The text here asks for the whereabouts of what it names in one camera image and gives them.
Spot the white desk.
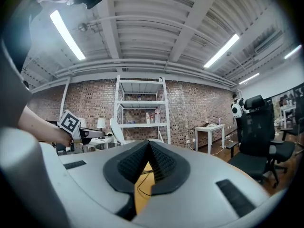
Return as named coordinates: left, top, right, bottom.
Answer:
left=278, top=104, right=297, bottom=129

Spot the black mesh office chair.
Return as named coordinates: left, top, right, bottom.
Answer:
left=226, top=95, right=296, bottom=189

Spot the white plastic chair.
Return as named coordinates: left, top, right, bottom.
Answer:
left=109, top=117, right=127, bottom=145

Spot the white metal shelf rack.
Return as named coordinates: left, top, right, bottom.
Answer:
left=114, top=75, right=172, bottom=145

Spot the long ceiling tube light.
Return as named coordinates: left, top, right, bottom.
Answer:
left=203, top=34, right=240, bottom=68
left=49, top=9, right=86, bottom=61
left=284, top=44, right=303, bottom=60
left=239, top=73, right=260, bottom=85

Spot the person's grey shirt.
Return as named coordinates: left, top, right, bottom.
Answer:
left=0, top=38, right=33, bottom=129

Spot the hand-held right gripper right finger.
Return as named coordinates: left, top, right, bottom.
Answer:
left=124, top=140, right=288, bottom=228

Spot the white side table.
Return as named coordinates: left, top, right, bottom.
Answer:
left=194, top=123, right=226, bottom=155

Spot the black cable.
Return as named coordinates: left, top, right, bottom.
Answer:
left=137, top=169, right=154, bottom=197

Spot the ceiling air conditioner unit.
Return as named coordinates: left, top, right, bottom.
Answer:
left=254, top=29, right=284, bottom=55

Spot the silver metal pot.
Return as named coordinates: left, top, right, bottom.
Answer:
left=94, top=142, right=122, bottom=151

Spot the person's left forearm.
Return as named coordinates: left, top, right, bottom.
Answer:
left=17, top=105, right=73, bottom=147

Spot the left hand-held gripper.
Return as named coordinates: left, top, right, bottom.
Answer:
left=57, top=110, right=106, bottom=152

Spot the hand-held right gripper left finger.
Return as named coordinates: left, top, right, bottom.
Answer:
left=39, top=140, right=150, bottom=228

